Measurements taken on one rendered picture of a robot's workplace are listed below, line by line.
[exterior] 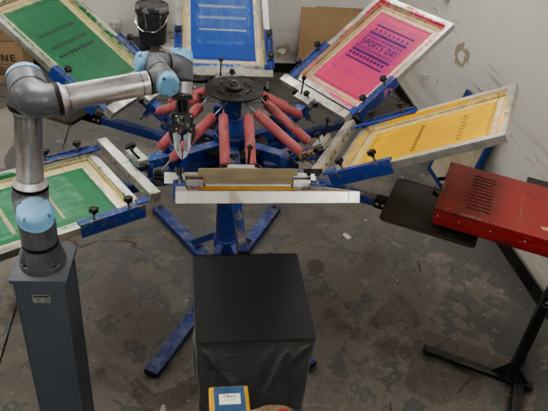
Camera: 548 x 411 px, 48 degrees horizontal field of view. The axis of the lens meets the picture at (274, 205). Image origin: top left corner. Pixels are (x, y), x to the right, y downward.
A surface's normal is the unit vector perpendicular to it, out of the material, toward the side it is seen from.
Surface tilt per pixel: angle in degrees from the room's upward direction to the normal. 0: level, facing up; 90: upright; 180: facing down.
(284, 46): 90
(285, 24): 90
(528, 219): 0
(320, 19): 77
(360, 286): 0
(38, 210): 8
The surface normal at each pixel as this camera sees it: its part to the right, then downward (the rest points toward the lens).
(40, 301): 0.08, 0.58
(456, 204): 0.09, -0.81
